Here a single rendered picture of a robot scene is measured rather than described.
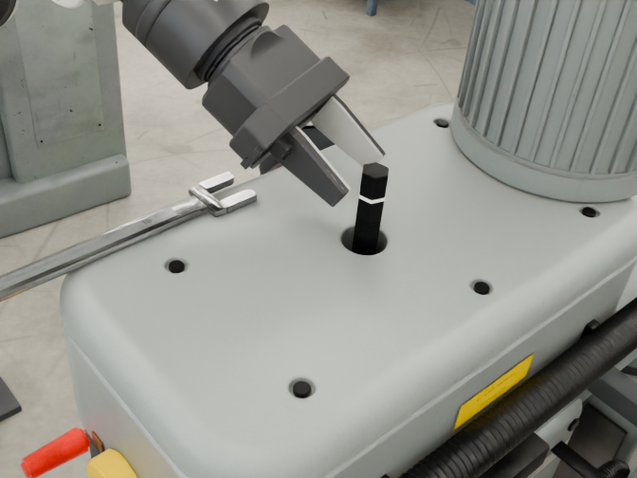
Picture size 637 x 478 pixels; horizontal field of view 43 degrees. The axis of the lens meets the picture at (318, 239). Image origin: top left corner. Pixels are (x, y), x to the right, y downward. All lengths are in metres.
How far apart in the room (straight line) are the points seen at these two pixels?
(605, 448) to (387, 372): 0.62
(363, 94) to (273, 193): 4.05
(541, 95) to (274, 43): 0.22
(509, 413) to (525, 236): 0.14
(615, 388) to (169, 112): 3.72
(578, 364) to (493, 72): 0.25
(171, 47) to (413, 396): 0.30
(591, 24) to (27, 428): 2.55
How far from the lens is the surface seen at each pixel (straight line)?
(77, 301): 0.59
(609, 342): 0.74
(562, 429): 0.96
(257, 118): 0.56
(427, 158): 0.74
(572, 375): 0.70
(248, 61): 0.59
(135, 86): 4.69
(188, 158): 4.07
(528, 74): 0.68
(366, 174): 0.59
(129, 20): 0.62
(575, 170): 0.71
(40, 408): 3.00
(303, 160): 0.58
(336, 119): 0.63
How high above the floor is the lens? 2.29
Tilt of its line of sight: 39 degrees down
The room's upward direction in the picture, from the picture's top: 6 degrees clockwise
